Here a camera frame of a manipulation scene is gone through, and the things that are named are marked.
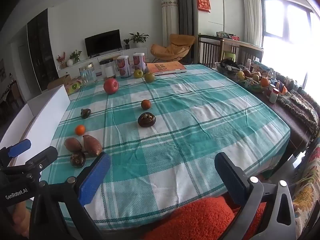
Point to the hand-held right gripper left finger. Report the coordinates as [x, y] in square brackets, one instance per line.
[93, 180]

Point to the person's left hand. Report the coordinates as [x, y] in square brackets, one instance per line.
[21, 217]

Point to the dark red apple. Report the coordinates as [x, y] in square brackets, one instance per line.
[247, 73]

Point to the large dark brown mangosteen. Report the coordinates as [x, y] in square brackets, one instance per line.
[147, 120]

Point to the white television cabinet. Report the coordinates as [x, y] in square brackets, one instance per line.
[83, 63]

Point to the fruit printed box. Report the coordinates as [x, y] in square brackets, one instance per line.
[73, 86]

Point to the window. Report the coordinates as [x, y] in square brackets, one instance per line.
[295, 30]

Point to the brown knitted cloth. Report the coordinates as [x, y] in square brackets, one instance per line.
[298, 108]

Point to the large green potted plant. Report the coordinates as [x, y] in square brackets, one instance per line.
[138, 38]

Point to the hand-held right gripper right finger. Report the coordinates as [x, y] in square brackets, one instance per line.
[231, 180]

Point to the black television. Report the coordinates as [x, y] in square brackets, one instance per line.
[103, 42]

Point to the brown sweet potatoes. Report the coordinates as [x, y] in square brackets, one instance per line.
[92, 145]

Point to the orange fuzzy garment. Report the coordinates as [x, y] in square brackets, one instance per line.
[205, 220]

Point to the covered standing air conditioner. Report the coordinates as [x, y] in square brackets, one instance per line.
[170, 20]

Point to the orange lounge chair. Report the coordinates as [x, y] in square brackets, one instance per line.
[175, 46]

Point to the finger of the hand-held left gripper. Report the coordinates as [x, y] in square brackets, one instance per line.
[18, 148]
[45, 156]

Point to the green stool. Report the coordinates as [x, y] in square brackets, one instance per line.
[229, 55]

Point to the white red printed can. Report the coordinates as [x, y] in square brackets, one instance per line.
[139, 61]
[124, 67]

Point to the red flower plant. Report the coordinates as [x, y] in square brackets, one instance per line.
[61, 58]

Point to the brown cardboard box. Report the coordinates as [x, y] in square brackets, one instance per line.
[57, 82]

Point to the round dark brown mangosteen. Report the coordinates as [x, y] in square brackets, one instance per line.
[77, 159]

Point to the yellow green apple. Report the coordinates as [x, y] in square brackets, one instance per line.
[138, 74]

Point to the small dark shrivelled fruit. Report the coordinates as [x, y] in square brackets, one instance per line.
[85, 113]

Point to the yellow apple in basket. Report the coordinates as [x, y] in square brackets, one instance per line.
[240, 74]

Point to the green apple, right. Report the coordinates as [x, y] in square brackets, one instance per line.
[149, 77]

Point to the green plaid tablecloth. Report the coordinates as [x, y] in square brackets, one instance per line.
[187, 130]

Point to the brown sapodilla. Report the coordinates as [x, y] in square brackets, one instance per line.
[73, 145]

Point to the red wall hanging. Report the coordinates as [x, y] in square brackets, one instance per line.
[203, 2]

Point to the white curtain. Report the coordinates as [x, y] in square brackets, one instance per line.
[251, 17]

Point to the basket of dark items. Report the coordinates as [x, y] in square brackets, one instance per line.
[228, 65]

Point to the floral cloth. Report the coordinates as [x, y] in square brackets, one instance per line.
[308, 180]

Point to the group of small bottles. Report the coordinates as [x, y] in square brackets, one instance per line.
[275, 86]

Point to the grey curtain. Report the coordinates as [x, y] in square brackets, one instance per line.
[184, 10]

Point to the white jar black lid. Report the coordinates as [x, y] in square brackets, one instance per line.
[108, 68]

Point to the patterned fruit basket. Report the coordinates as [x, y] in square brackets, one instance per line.
[252, 86]

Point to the white cardboard box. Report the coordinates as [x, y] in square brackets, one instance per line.
[47, 115]

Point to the small green potted plant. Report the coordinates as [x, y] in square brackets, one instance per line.
[127, 43]

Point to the small orange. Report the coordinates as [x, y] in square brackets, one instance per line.
[145, 104]
[80, 130]

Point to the black wall cabinet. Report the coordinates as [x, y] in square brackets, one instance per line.
[40, 52]

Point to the clear glass jar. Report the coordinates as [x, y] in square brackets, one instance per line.
[88, 75]

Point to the white round vase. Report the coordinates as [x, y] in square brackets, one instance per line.
[70, 62]

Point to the large orange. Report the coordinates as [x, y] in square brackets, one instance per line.
[265, 82]

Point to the tan pear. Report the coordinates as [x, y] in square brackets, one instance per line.
[255, 77]

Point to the orange book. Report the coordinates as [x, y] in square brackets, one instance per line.
[166, 67]

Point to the leafy green plant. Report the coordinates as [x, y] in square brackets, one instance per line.
[75, 55]

